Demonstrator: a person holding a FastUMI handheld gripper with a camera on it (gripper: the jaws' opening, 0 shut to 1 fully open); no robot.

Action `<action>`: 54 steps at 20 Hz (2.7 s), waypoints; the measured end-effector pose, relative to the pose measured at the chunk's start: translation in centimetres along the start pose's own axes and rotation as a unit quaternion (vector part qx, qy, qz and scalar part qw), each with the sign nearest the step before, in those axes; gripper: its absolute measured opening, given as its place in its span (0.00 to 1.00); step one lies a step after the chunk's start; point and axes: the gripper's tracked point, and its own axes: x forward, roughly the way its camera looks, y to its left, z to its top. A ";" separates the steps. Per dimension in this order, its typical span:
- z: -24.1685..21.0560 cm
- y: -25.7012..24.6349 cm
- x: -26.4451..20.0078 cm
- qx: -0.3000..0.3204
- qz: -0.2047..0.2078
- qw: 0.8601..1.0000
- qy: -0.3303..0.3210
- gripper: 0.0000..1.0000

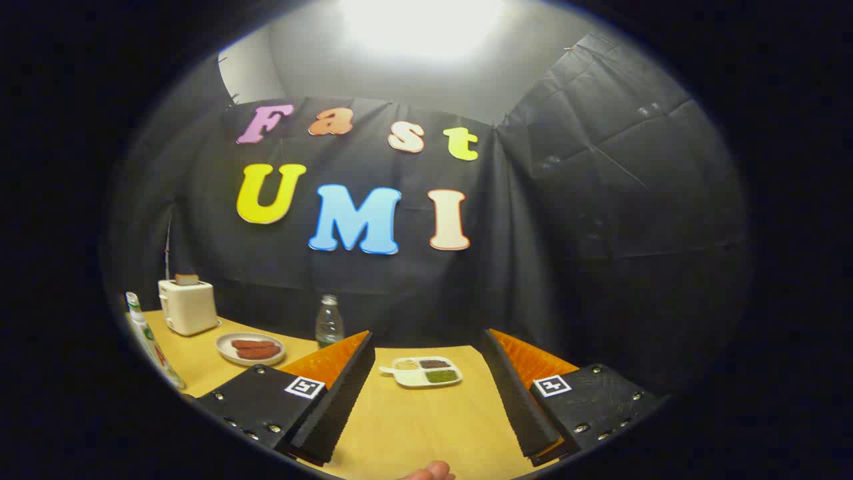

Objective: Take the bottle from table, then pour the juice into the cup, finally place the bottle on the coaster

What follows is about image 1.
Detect white round plate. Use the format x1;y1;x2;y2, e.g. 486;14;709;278
215;332;287;367

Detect wooden table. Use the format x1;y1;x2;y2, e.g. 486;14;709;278
127;310;567;480

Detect clear plastic water bottle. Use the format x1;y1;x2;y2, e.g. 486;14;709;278
315;294;345;349

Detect cream toaster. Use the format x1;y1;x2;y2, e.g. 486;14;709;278
158;279;222;337

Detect white juice bottle green cap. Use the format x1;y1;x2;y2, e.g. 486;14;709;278
125;292;187;390

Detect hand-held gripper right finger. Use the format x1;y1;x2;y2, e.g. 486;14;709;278
481;328;667;467

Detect white divided condiment dish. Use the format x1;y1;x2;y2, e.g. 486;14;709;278
379;356;463;389

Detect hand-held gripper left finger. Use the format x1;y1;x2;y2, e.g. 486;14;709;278
193;330;376;467

